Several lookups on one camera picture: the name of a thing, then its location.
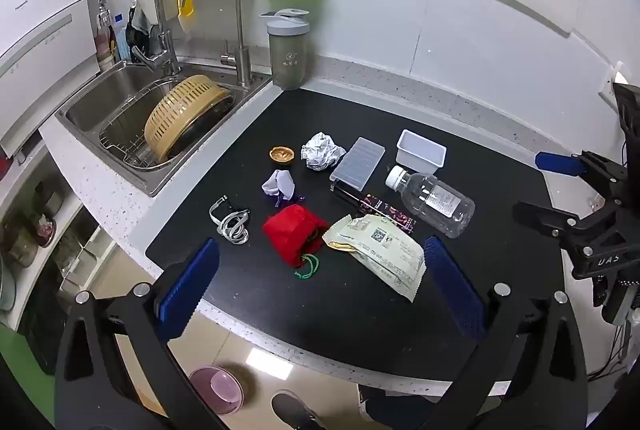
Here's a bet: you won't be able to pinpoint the grey shaker bottle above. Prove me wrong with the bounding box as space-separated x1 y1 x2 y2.
259 8 311 91

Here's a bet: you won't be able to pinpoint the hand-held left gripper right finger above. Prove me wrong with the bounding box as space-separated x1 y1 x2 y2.
417 236 588 430

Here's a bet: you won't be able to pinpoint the yellow plastic colander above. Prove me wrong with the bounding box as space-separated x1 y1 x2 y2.
144 74 235 164

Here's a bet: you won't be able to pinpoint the black counter mat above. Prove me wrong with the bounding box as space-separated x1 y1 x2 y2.
145 88 551 383

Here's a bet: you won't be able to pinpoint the stainless steel sink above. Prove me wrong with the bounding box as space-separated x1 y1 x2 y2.
55 62 273 197

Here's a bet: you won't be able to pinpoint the black box device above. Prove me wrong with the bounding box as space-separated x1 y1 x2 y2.
612 82 640 145

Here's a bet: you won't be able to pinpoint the white purple cloth scrap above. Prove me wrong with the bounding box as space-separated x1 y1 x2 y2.
261 169 306 209

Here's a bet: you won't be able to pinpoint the black crate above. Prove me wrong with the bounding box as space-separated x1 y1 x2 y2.
15 260 71 376

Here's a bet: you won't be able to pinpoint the clear plastic bottle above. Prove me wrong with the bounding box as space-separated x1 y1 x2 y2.
385 165 476 239

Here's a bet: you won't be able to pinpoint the white wall socket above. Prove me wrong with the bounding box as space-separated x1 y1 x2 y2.
602 61 628 103

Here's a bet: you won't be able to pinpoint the red drawstring pouch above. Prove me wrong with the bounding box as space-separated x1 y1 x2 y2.
262 204 329 281

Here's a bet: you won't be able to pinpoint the white plastic box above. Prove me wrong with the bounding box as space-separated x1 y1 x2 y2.
396 129 447 175

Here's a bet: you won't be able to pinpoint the black white shoe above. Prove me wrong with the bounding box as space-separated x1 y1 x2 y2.
357 384 391 423
271 391 326 430

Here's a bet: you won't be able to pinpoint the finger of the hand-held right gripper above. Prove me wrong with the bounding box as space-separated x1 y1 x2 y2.
512 201 601 243
535 151 632 205

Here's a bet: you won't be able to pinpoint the wire dish rack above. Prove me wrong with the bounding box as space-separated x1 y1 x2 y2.
98 80 236 171

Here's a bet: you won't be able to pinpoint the dark hanging cloth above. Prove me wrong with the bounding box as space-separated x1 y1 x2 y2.
126 7 153 55

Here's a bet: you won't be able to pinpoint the beige snack packet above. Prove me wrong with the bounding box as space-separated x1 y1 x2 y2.
322 213 427 303

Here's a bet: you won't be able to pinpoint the chrome mixer faucet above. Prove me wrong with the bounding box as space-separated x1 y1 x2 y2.
96 0 182 76

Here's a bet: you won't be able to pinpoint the clear plastic tray lid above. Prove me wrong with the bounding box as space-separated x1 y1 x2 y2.
330 137 387 191

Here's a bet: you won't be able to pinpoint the white storage boxes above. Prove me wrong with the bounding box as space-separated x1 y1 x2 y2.
55 222 118 285

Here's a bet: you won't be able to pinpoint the pink cup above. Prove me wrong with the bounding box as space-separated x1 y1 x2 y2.
95 34 117 70

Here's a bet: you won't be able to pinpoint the dark printed wrapper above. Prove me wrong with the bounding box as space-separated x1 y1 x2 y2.
329 180 417 233

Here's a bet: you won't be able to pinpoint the dark trouser leg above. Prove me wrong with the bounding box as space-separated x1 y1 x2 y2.
367 392 441 428

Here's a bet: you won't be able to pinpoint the pink trash bin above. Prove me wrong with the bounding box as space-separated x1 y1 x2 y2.
188 366 245 418

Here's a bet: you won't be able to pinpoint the white countertop dishwasher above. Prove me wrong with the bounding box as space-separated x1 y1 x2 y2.
0 0 101 159

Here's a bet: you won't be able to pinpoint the steel cooking pot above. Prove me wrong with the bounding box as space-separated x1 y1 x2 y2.
30 182 63 221
2 220 43 268

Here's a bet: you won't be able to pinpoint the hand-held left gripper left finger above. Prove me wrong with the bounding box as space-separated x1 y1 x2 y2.
54 237 223 430

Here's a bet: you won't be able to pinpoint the chrome gooseneck faucet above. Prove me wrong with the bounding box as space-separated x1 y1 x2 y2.
179 0 253 88

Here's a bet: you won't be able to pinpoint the white paper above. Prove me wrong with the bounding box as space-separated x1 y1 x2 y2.
300 133 347 171

